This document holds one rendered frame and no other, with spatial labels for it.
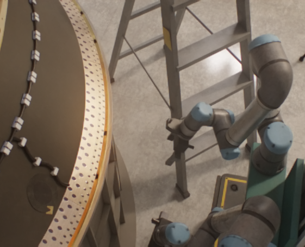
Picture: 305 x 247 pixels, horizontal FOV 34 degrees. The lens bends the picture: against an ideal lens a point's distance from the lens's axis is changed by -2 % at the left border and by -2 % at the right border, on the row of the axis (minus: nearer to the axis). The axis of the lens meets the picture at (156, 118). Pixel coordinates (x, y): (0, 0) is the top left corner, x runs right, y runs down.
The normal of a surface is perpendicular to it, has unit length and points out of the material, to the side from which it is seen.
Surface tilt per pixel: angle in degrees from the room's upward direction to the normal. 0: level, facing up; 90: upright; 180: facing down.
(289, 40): 0
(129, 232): 0
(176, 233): 25
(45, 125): 62
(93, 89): 43
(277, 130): 7
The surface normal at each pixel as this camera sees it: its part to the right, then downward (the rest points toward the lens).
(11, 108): 0.87, -0.11
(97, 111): 0.68, -0.41
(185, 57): 0.00, -0.52
